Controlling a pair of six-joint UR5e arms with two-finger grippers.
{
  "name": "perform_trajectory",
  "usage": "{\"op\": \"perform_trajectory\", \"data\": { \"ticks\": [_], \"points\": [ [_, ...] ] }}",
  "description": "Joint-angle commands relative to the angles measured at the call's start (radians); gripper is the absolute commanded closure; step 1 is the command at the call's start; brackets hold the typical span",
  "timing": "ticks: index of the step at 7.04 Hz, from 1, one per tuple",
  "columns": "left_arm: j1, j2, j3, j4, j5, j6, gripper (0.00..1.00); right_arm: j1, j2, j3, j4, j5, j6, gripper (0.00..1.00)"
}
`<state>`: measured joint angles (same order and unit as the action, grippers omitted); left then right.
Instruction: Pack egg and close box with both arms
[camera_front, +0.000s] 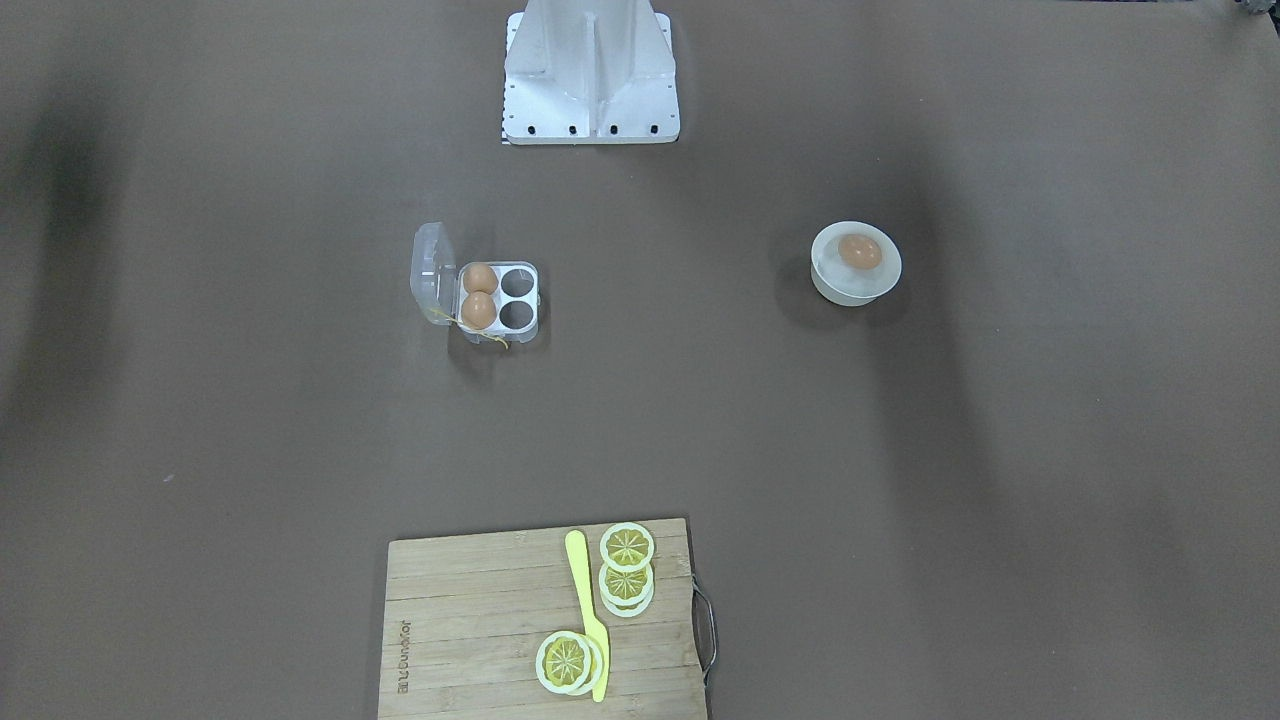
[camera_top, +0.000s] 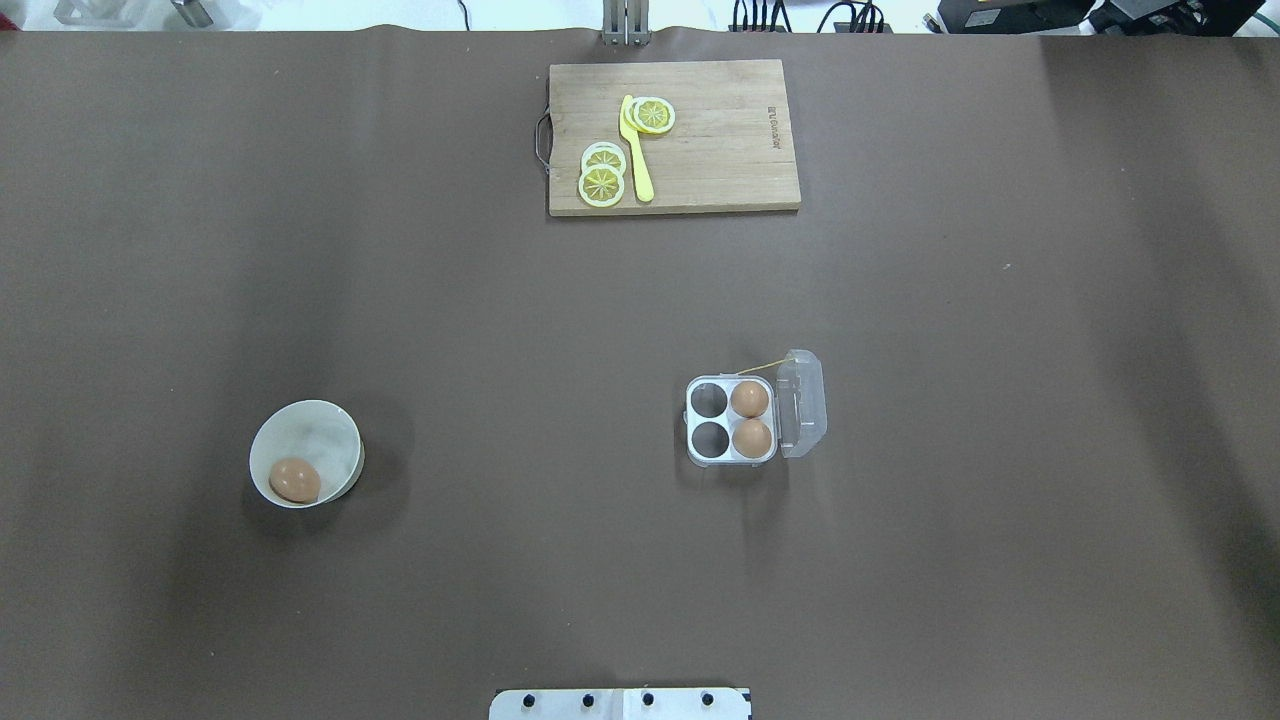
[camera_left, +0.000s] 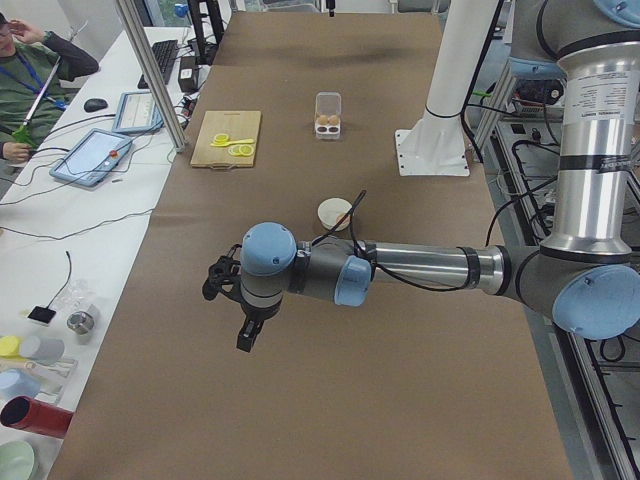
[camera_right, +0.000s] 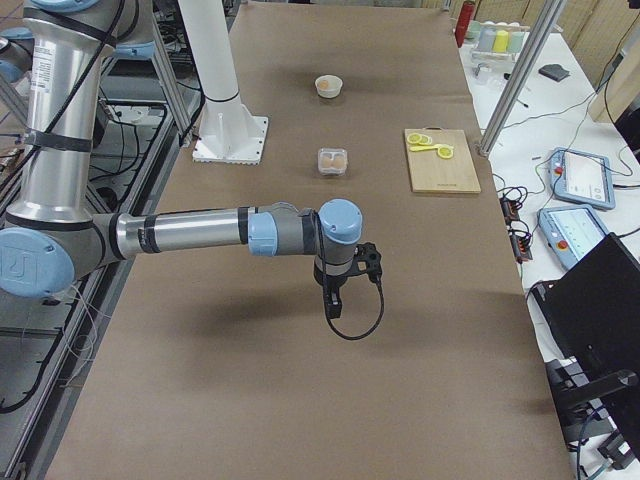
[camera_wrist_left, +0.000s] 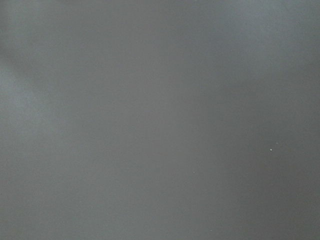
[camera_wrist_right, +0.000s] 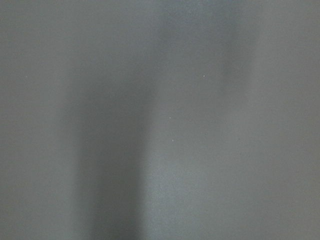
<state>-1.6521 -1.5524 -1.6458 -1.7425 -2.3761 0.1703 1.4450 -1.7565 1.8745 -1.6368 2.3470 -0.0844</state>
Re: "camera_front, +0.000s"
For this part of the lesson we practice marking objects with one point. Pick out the brown egg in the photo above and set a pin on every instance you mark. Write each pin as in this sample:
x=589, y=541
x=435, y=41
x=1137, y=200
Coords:
x=860, y=251

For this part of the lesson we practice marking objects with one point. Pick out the clear plastic egg box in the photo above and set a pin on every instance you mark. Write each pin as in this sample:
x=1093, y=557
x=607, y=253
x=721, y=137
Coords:
x=437, y=288

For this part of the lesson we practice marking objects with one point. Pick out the brown egg front slot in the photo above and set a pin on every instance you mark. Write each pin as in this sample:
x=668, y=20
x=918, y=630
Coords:
x=478, y=311

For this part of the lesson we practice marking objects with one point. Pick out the brown egg slot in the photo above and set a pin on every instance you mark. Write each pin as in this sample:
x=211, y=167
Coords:
x=480, y=278
x=478, y=311

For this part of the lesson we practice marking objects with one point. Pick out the brown egg rear slot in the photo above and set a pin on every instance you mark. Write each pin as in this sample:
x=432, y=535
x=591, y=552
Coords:
x=480, y=278

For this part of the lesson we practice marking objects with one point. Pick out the white round bowl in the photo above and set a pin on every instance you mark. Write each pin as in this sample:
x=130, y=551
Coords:
x=843, y=285

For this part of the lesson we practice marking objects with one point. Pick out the lemon slice middle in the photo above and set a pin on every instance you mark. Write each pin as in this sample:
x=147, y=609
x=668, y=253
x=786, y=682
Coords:
x=626, y=593

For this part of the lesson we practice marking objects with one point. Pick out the wooden cutting board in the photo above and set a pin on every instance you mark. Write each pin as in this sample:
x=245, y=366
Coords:
x=464, y=617

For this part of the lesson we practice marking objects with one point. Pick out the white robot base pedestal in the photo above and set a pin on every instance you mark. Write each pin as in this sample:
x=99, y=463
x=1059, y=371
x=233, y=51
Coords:
x=589, y=73

